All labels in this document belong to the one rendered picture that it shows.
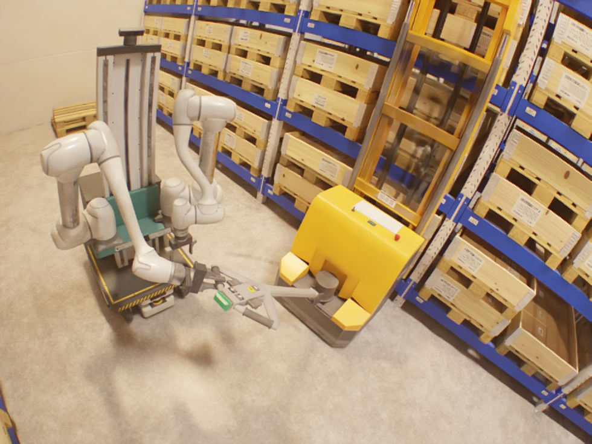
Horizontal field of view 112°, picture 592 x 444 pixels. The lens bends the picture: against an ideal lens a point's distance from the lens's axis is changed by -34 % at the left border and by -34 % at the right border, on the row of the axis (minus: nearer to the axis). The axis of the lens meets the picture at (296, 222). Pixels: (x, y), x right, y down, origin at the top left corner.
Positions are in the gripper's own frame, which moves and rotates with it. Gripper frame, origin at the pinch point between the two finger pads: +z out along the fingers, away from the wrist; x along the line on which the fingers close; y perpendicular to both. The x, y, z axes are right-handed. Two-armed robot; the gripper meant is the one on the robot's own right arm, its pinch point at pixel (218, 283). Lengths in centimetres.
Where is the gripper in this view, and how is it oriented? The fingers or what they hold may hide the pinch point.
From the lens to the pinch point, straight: 134.8
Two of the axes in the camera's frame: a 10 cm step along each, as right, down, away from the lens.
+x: -4.6, 8.4, 2.7
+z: 8.0, 2.7, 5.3
